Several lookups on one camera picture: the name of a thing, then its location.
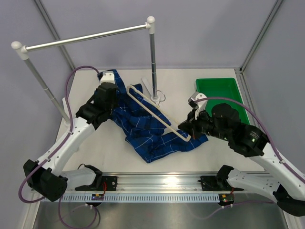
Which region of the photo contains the white hanger with metal hook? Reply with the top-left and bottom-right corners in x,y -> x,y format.
126,85 -> 191,142

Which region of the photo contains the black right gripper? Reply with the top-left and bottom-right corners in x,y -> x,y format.
179,106 -> 231,141

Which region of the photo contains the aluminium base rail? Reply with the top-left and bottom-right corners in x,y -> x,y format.
103,173 -> 230,192

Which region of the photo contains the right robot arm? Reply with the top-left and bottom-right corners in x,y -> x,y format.
178,102 -> 305,217

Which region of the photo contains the green plastic tray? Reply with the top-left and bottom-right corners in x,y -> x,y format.
195,78 -> 249,124

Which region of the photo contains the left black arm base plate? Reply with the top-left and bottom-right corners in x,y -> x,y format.
95,176 -> 118,191

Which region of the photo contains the silver clothes rack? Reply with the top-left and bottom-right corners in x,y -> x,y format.
11,16 -> 161,123

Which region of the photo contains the white slotted cable duct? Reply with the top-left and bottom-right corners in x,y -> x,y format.
62,193 -> 220,203

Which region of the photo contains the blue plaid shirt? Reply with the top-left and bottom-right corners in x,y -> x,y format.
110,69 -> 208,163

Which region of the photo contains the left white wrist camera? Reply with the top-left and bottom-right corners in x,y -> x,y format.
98,71 -> 115,84

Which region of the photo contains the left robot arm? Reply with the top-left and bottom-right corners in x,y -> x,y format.
23,82 -> 118,202

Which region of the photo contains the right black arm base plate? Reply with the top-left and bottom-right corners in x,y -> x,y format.
199,176 -> 232,191

